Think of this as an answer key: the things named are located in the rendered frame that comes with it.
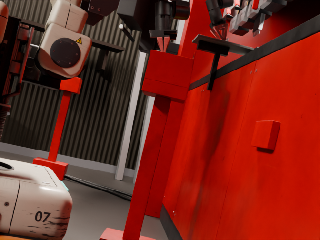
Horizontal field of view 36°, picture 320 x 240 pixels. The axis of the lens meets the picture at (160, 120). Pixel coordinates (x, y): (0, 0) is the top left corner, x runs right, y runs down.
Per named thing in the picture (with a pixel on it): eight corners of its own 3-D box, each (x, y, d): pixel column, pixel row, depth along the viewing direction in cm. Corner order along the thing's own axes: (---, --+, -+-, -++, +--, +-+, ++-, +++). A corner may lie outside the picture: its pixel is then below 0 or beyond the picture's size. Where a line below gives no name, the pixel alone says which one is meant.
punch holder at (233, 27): (227, 32, 284) (234, 5, 284) (242, 36, 284) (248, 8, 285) (234, 27, 269) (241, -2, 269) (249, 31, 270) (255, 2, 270)
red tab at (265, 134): (250, 145, 137) (255, 121, 137) (257, 147, 137) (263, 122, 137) (266, 148, 122) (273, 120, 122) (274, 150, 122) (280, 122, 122)
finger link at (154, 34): (170, 56, 177) (169, 31, 178) (150, 57, 177) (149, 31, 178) (170, 60, 184) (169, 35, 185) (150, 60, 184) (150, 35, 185)
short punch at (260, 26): (251, 36, 239) (255, 17, 239) (255, 37, 239) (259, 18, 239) (256, 33, 229) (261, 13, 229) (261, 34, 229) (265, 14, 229)
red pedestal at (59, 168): (34, 171, 397) (58, 70, 399) (65, 178, 399) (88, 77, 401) (29, 174, 377) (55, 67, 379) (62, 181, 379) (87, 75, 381)
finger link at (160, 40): (176, 56, 177) (176, 30, 178) (156, 57, 177) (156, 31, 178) (176, 60, 184) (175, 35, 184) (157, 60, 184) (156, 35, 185)
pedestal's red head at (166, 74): (144, 95, 196) (154, 50, 196) (184, 104, 195) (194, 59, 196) (141, 90, 176) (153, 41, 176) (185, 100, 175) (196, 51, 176)
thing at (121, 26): (130, 42, 382) (133, 31, 382) (134, 42, 382) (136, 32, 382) (118, 27, 337) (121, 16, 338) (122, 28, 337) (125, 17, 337)
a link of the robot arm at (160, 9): (152, 2, 183) (158, -3, 178) (169, 4, 186) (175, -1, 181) (152, 20, 183) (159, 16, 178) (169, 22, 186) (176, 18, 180)
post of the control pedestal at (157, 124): (123, 235, 187) (155, 96, 188) (139, 238, 187) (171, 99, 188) (122, 238, 181) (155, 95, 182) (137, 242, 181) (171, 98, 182)
